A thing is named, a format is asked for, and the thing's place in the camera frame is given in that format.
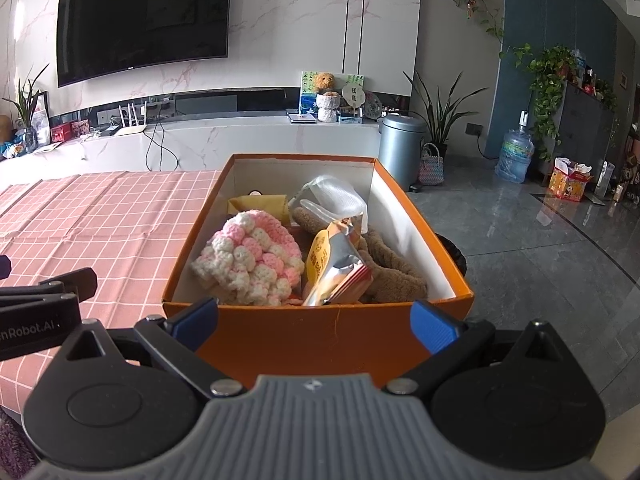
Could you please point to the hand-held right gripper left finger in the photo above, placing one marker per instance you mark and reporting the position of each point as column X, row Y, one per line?
column 197, row 322

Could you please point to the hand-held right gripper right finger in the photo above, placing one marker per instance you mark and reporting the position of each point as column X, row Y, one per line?
column 435, row 327

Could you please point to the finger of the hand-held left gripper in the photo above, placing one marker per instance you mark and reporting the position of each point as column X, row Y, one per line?
column 4, row 266
column 65, row 285

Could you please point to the brown knitted headband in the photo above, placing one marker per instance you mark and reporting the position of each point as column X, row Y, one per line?
column 395, row 280

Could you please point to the orange cardboard box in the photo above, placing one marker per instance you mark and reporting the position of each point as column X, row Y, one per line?
column 310, row 340

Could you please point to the yellow snack packet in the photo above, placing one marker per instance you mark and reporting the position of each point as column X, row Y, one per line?
column 330, row 265

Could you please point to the pink checked tablecloth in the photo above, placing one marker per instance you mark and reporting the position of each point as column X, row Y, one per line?
column 100, row 220

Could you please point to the red boxes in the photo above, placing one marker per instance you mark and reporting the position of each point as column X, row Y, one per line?
column 70, row 131

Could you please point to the green plant in glass vase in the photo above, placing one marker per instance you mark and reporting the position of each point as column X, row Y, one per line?
column 27, row 110

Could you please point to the woven basket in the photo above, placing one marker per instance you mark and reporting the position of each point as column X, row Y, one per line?
column 431, row 167

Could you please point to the white router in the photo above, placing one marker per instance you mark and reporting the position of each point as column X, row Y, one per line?
column 132, row 127

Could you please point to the grey metal trash can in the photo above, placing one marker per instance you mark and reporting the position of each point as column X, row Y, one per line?
column 400, row 152

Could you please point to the blue water bottle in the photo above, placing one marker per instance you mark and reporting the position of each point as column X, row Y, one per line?
column 514, row 155

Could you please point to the white marble television console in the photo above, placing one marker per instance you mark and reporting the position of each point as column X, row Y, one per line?
column 250, row 140

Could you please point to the long-leaf potted plant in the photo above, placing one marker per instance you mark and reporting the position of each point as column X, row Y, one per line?
column 440, row 115

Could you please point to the grey laptop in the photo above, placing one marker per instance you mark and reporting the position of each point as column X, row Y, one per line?
column 301, row 118

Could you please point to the white round fan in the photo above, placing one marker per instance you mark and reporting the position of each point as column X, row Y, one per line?
column 353, row 97

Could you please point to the blue and green painting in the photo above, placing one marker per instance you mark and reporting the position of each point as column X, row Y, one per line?
column 307, row 97

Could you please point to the grey cabinet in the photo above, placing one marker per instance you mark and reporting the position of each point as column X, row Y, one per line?
column 585, row 125

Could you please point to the brown teddy bear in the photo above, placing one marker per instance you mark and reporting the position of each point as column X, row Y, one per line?
column 326, row 83

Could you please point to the bushy green pothos plant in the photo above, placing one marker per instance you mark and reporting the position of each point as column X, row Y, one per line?
column 547, row 85

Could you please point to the hanging vine plant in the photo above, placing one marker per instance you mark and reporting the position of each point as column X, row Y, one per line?
column 472, row 0

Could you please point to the black photo frame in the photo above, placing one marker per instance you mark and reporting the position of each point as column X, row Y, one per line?
column 42, row 120

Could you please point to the wall socket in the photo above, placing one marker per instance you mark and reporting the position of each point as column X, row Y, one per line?
column 473, row 129

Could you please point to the black wall television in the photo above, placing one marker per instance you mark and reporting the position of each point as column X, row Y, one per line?
column 145, row 20

